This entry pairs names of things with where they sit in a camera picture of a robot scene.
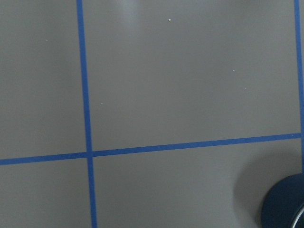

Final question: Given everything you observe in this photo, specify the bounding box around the dark blue saucepan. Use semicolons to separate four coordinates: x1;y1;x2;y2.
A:
260;173;304;228

